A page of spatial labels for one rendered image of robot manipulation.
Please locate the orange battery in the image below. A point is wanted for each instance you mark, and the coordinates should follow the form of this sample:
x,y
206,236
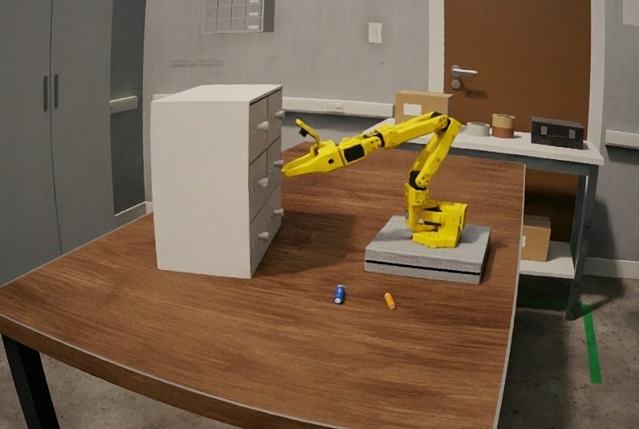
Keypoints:
x,y
389,300

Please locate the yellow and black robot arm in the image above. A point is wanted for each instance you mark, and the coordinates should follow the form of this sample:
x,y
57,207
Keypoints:
x,y
443,217

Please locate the grey drawer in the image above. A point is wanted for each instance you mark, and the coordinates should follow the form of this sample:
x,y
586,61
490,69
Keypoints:
x,y
258,181
258,236
258,128
273,167
275,114
273,209

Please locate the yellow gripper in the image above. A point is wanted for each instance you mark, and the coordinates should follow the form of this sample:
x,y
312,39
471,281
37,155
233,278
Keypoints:
x,y
326,160

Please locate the white chest of drawers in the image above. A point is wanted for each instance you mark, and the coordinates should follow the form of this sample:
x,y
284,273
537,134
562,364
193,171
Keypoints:
x,y
200,178

